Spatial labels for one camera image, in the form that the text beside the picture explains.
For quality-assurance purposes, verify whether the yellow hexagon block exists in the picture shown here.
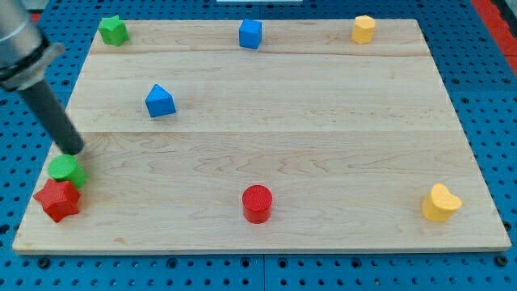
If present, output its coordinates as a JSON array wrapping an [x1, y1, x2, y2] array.
[[351, 15, 376, 44]]

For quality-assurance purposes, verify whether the green cylinder block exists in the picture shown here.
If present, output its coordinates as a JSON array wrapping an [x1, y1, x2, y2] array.
[[48, 154, 86, 188]]

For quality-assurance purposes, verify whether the green star block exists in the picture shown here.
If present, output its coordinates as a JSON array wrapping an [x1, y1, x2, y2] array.
[[99, 15, 130, 46]]

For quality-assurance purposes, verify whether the red star block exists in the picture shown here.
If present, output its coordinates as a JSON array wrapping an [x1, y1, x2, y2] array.
[[33, 179, 81, 222]]

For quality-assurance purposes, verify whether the red cylinder block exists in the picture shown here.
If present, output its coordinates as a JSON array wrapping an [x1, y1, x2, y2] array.
[[242, 184, 273, 224]]

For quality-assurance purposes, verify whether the wooden board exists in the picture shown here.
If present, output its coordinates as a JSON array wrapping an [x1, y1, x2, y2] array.
[[12, 19, 511, 255]]

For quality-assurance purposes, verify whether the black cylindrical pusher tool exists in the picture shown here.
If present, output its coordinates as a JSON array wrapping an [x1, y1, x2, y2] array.
[[18, 81, 84, 155]]

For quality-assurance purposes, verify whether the yellow heart block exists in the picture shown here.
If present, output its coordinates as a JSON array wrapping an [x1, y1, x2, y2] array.
[[421, 183, 463, 222]]

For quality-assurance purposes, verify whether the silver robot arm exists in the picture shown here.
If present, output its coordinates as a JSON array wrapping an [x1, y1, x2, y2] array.
[[1, 0, 65, 91]]

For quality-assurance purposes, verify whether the blue triangle block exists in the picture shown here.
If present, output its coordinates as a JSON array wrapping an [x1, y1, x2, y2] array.
[[145, 84, 176, 117]]

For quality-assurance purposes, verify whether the blue cube block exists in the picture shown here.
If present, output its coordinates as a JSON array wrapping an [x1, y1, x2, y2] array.
[[238, 19, 263, 49]]

